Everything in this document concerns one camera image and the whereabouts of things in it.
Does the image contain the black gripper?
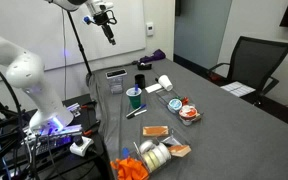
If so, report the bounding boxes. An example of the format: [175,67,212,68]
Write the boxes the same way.
[94,11,118,46]

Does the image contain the green plastic cup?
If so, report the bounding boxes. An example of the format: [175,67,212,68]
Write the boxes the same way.
[126,87,143,110]

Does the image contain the white paper cup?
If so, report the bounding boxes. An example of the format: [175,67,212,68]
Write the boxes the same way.
[157,74,174,92]

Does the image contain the white framed tablet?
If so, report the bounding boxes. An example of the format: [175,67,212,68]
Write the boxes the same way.
[105,68,128,80]

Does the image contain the purple folded umbrella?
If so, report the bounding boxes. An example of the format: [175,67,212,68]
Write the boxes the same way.
[139,48,167,65]

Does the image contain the clear plastic box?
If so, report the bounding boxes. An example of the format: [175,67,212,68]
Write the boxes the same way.
[108,77,125,95]

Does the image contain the orange black clamp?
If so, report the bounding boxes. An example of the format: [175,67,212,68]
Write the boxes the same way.
[82,127,95,137]
[80,103,97,111]

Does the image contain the black marker blue cap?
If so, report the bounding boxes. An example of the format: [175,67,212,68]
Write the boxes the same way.
[125,103,148,119]

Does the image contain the clear plastic tray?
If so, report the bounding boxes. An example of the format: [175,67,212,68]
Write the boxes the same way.
[155,88,204,127]

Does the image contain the black marker white end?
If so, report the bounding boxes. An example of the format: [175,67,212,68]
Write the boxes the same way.
[127,109,149,120]

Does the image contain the teal ribbon spool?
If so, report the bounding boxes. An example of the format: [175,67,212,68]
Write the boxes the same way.
[167,98,184,115]

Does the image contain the long wooden rubber stamp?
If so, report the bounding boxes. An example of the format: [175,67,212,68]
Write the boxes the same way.
[141,125,170,138]

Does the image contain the red ribbon spool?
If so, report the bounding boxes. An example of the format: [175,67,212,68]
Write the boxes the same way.
[178,104,199,123]

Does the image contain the red bag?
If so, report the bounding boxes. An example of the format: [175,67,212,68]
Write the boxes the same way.
[207,71,223,83]

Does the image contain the white emergency stop box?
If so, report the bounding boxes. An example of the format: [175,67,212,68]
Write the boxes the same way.
[69,135,95,158]

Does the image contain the white ribbon spool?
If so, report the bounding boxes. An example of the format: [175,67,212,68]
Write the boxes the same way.
[138,139,156,155]

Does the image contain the clear desk organizer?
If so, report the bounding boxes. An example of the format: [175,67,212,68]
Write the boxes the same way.
[131,127,192,173]

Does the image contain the white tape roll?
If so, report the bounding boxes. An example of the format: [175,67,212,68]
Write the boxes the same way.
[157,142,173,161]

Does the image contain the cream tape roll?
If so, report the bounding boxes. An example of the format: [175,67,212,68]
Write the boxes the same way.
[142,151,158,173]
[149,146,167,167]

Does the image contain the short wooden rubber stamp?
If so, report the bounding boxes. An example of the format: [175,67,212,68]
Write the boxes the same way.
[167,143,193,159]

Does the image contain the black equipment table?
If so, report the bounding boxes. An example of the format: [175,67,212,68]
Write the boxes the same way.
[0,93,114,180]

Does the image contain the black mesh office chair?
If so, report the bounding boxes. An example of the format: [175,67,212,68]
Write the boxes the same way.
[206,35,288,108]

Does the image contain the black camera stand pole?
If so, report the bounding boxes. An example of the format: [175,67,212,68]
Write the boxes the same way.
[66,9,94,77]

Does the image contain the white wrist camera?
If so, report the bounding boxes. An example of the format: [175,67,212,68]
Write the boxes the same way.
[87,0,115,15]

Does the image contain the white wall thermostat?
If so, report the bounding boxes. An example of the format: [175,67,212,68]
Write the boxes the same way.
[145,21,155,37]

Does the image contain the thin hanging cable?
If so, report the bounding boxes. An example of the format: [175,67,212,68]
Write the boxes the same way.
[61,8,69,102]

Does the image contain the white wall whiteboard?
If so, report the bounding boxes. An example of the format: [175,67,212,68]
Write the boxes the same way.
[0,0,148,85]

